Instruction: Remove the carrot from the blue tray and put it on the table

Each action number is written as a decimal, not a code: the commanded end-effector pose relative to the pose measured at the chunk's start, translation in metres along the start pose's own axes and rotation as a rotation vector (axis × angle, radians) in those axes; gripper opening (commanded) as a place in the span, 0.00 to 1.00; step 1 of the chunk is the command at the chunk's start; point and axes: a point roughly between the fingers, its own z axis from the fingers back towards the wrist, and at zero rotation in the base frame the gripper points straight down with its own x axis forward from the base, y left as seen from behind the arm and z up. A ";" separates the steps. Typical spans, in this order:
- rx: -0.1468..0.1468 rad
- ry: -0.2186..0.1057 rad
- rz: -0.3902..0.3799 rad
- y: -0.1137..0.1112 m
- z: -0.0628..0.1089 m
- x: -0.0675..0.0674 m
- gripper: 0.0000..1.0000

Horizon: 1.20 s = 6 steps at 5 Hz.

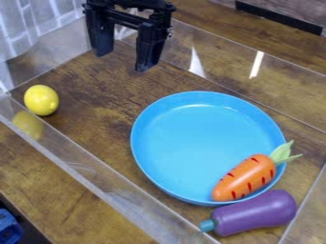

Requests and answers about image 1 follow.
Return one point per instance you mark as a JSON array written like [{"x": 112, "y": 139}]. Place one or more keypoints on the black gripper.
[{"x": 104, "y": 13}]

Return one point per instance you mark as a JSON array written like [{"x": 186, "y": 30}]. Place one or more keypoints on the orange toy carrot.
[{"x": 251, "y": 174}]

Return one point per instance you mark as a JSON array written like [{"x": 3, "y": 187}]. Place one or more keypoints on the blue round tray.
[{"x": 191, "y": 136}]

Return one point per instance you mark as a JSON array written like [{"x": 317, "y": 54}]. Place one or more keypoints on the white grid curtain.
[{"x": 28, "y": 19}]

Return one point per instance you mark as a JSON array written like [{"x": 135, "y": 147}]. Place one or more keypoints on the yellow toy lemon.
[{"x": 42, "y": 100}]

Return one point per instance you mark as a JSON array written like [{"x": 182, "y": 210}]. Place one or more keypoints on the black bar in background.
[{"x": 279, "y": 18}]

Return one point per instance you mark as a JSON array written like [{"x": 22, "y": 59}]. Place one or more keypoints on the purple toy eggplant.
[{"x": 269, "y": 210}]

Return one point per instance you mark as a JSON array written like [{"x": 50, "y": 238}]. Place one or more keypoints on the blue object at corner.
[{"x": 11, "y": 231}]

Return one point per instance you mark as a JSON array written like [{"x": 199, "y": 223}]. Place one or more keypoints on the clear acrylic enclosure wall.
[{"x": 68, "y": 172}]

